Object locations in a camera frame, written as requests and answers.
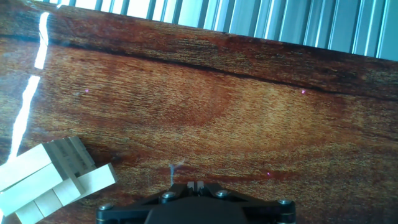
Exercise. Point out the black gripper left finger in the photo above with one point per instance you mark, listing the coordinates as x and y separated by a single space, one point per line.
140 205

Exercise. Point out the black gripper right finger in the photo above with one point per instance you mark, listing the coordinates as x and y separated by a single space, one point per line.
258 207

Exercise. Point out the pale wooden Jenga block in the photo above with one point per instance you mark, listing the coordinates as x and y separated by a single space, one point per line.
66 191
28 214
98 180
23 165
48 202
31 186

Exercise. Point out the dark red wooden board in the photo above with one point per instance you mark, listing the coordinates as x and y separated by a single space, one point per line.
217 109

